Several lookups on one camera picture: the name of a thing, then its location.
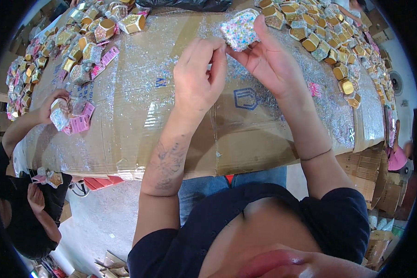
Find person's left hand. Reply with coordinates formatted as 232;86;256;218
173;37;229;119

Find glitter box with pink cards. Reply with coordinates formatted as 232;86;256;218
50;98;96;136

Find round fan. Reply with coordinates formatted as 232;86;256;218
389;71;404;97

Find pile of gold hexagon boxes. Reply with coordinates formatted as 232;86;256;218
5;0;151;121
255;0;397;109

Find person's legs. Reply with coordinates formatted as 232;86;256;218
178;166;287;226

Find red flat packets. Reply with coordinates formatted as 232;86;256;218
83;175;126;192

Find person's right hand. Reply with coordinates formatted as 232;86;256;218
225;15;310;102

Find thin black wrist tie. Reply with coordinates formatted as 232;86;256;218
300;147;333;162

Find person's body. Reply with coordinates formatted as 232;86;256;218
127;182;380;278

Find open brown carton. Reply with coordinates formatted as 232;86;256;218
364;229;395;269

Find black plastic bag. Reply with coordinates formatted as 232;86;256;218
136;0;233;13

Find gold box in clear bag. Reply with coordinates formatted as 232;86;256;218
31;167;64;189

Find large cardboard carton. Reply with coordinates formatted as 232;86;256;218
24;6;387;181

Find pink label card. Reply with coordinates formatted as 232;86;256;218
90;63;106;80
101;46;120;66
307;82;322;98

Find stack of brown cartons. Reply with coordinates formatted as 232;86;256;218
335;146;408;217

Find heap of flat cardboard pieces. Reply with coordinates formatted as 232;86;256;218
93;250;130;278

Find glitter hexagon box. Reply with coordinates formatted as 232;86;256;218
220;8;262;53

